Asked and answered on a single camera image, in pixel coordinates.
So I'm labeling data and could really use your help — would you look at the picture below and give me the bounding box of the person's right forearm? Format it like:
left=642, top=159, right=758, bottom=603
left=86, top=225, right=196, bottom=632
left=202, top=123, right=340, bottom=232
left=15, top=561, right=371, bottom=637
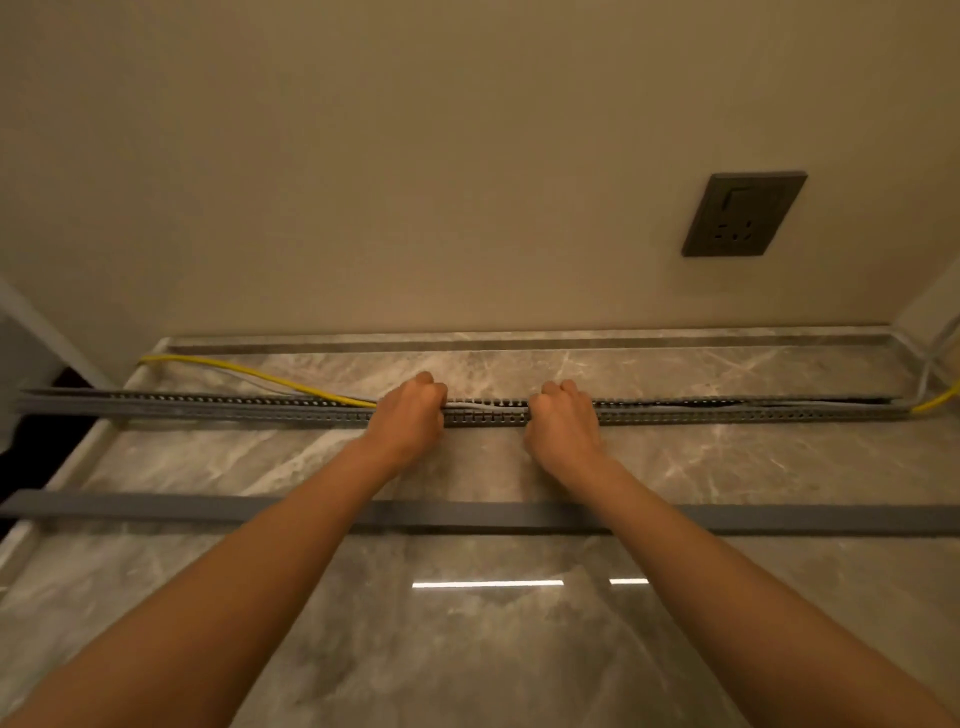
left=553, top=453, right=960, bottom=728

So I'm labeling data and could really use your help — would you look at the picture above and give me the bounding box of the yellow cable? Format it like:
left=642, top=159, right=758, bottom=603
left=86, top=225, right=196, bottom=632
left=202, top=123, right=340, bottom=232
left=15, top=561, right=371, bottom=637
left=139, top=354, right=960, bottom=416

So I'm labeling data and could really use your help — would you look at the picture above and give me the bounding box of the person's left hand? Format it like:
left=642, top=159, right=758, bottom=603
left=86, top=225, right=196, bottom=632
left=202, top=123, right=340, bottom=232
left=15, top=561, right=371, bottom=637
left=363, top=371, right=450, bottom=475

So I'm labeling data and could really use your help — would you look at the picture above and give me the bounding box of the person's right hand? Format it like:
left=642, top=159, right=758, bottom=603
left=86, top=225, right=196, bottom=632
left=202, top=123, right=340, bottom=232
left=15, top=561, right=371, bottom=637
left=522, top=379, right=607, bottom=483

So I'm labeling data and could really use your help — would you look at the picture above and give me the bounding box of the white cable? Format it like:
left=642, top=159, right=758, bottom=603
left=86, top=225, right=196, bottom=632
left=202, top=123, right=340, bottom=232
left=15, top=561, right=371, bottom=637
left=447, top=313, right=960, bottom=412

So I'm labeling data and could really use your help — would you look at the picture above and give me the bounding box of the grey slotted cable duct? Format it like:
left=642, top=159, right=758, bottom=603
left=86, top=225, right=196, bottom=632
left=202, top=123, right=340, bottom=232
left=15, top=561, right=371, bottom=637
left=16, top=387, right=918, bottom=429

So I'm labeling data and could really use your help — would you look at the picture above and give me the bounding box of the grey cable duct cover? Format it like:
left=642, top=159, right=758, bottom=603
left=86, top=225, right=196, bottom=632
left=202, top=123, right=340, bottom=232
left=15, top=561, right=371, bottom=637
left=0, top=489, right=960, bottom=537

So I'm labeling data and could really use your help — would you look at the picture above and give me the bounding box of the dark grey wall socket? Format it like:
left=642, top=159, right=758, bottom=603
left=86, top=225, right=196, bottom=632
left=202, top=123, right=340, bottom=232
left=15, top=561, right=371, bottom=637
left=681, top=171, right=809, bottom=258

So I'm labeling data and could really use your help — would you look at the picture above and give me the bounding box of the person's left forearm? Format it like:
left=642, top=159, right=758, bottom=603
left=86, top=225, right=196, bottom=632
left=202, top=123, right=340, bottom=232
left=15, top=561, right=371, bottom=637
left=0, top=438, right=410, bottom=728

